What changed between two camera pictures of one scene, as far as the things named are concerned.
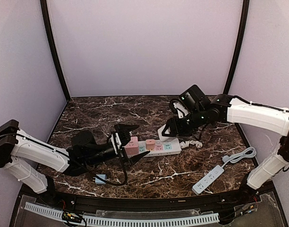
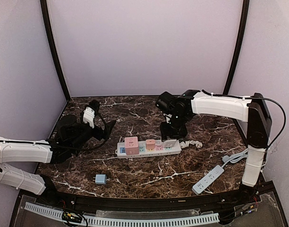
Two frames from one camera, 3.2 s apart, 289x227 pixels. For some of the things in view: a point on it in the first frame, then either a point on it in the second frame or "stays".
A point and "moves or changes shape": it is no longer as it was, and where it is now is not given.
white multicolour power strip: (161, 147) stays
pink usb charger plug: (150, 144) stays
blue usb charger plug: (99, 181) stays
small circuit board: (71, 216) stays
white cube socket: (164, 138) moves or changes shape
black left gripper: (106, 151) → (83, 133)
